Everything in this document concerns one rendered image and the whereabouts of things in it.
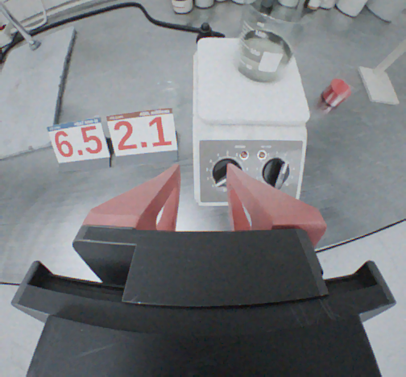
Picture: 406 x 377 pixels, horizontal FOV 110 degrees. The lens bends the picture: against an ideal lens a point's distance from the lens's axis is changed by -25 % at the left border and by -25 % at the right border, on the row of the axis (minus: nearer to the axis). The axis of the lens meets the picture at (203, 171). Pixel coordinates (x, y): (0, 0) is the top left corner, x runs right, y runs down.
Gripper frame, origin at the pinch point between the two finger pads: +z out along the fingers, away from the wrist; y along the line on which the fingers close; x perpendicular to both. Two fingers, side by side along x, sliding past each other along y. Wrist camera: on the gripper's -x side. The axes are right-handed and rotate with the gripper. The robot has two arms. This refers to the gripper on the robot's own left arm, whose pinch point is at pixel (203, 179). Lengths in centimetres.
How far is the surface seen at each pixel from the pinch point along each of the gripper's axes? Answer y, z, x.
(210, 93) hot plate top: -0.7, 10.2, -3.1
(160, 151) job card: 6.0, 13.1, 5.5
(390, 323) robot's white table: -30.5, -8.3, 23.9
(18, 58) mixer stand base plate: 43, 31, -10
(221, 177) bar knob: -1.8, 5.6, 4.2
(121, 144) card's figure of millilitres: 11.5, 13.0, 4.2
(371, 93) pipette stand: -32.1, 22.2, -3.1
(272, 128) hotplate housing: -7.5, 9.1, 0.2
